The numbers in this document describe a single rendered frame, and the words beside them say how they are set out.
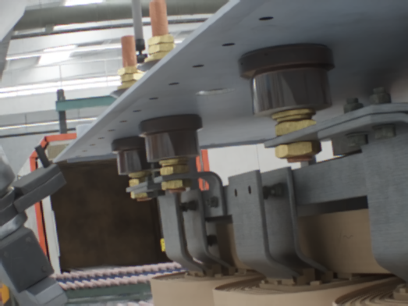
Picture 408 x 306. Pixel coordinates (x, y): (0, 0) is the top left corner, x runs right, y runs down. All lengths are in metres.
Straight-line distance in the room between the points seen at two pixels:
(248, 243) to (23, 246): 0.48
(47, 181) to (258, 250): 0.41
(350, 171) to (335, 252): 0.20
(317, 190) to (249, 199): 0.13
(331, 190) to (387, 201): 0.25
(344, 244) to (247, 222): 0.15
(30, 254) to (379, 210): 0.34
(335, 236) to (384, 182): 0.36
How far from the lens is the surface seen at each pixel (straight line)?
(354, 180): 1.01
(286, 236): 1.20
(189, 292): 1.51
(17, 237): 0.81
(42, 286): 0.81
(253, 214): 1.18
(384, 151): 0.82
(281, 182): 1.20
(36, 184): 0.85
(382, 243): 0.84
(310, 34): 0.89
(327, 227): 1.20
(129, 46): 1.76
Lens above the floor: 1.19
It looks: 4 degrees up
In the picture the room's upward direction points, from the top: 7 degrees counter-clockwise
